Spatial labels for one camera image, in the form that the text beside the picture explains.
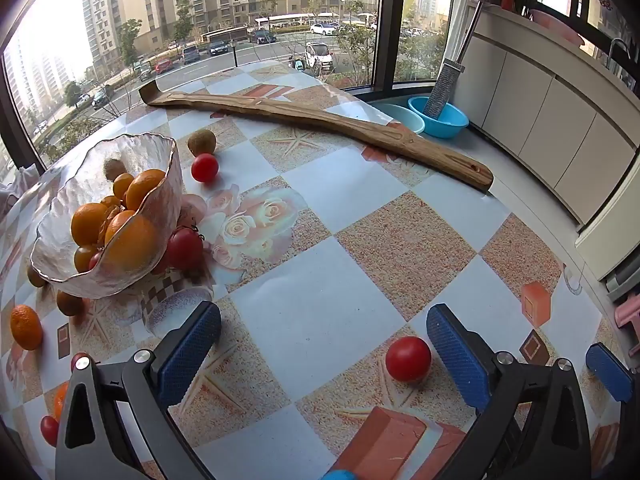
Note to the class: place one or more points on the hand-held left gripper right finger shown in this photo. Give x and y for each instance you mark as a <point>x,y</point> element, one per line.
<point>455,355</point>

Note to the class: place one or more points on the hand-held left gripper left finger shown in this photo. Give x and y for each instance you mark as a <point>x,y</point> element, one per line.
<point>190,355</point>

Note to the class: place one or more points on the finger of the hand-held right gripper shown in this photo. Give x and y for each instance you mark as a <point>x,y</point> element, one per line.
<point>609,372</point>

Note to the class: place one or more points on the brown kiwi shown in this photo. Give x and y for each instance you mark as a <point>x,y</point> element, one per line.
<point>114,169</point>
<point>202,142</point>

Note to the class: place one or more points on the pink plastic stool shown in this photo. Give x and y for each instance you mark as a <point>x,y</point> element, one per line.
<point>629,317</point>

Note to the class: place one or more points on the yellow-brown round fruit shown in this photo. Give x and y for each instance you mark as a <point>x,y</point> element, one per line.
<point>69,304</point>
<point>36,277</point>

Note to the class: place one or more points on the small red tomato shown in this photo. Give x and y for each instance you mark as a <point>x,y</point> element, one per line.
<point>94,260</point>

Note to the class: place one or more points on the printed checkered tablecloth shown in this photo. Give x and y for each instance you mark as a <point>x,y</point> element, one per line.
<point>310,280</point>

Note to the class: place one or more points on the clear glass bowl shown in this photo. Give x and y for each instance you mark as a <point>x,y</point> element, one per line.
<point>150,160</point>

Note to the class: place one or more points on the light blue plastic basin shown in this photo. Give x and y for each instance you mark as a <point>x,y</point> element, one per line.
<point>400,117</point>

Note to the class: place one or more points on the beige cabinet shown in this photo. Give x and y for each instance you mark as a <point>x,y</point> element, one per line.
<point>550,110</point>

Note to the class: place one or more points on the long wooden board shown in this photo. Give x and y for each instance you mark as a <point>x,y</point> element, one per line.
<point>320,115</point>

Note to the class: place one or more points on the metal faucet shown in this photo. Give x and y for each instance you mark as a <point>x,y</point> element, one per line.
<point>620,47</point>

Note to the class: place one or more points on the pink basin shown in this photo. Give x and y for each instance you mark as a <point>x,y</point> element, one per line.
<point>555,27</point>

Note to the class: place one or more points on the black window frame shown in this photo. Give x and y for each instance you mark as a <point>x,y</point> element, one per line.
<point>387,20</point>

